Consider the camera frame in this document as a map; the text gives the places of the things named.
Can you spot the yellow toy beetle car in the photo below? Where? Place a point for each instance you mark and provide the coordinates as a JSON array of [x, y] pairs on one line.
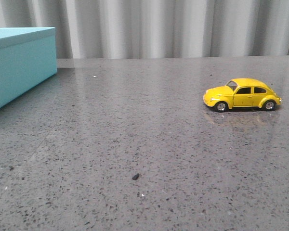
[[242, 92]]

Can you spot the light blue storage box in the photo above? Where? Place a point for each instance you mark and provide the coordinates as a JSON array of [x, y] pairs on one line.
[[27, 57]]

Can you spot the small black debris piece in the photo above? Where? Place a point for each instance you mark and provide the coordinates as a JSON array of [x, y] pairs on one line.
[[136, 176]]

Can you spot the grey pleated curtain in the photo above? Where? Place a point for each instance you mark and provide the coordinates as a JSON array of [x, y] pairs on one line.
[[117, 29]]

